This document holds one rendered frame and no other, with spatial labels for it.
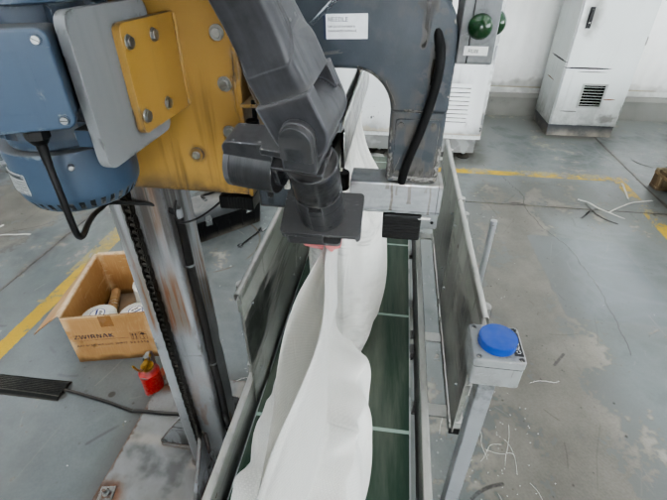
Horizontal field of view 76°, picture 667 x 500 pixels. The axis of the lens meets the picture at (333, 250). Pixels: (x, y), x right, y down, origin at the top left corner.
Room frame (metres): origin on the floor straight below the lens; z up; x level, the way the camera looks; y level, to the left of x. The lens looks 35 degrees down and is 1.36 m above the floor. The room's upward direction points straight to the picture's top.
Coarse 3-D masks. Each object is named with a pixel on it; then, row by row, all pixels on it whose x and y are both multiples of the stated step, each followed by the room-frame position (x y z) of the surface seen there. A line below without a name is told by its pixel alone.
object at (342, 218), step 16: (288, 192) 0.51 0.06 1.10; (352, 192) 0.50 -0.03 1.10; (288, 208) 0.49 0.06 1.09; (304, 208) 0.43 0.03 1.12; (320, 208) 0.44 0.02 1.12; (336, 208) 0.44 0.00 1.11; (352, 208) 0.48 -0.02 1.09; (288, 224) 0.47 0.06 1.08; (304, 224) 0.46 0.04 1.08; (320, 224) 0.44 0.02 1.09; (336, 224) 0.46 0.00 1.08; (352, 224) 0.46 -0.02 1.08
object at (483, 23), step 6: (474, 18) 0.59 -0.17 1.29; (480, 18) 0.58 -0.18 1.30; (486, 18) 0.58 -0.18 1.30; (468, 24) 0.59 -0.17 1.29; (474, 24) 0.58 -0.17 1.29; (480, 24) 0.58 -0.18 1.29; (486, 24) 0.58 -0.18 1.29; (492, 24) 0.59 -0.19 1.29; (468, 30) 0.59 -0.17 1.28; (474, 30) 0.58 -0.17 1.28; (480, 30) 0.58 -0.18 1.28; (486, 30) 0.58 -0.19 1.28; (474, 36) 0.59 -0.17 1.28; (480, 36) 0.58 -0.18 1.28; (486, 36) 0.59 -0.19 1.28
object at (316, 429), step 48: (336, 288) 0.59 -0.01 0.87; (288, 336) 0.34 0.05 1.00; (336, 336) 0.52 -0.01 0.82; (288, 384) 0.32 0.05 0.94; (336, 384) 0.42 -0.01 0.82; (288, 432) 0.22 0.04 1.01; (336, 432) 0.34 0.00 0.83; (240, 480) 0.28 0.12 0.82; (288, 480) 0.21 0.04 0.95; (336, 480) 0.28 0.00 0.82
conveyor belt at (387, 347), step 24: (384, 168) 2.22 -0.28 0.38; (408, 288) 1.18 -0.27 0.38; (384, 312) 1.05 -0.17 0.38; (408, 312) 1.05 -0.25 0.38; (384, 336) 0.95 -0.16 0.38; (408, 336) 0.95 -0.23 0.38; (384, 360) 0.85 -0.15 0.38; (408, 360) 0.85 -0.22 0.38; (384, 384) 0.77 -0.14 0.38; (408, 384) 0.77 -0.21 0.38; (384, 408) 0.69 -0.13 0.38; (408, 408) 0.69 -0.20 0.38; (384, 432) 0.62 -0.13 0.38; (408, 432) 0.62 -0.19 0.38; (384, 456) 0.56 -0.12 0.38; (408, 456) 0.56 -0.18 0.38; (384, 480) 0.50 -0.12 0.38; (408, 480) 0.50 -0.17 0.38
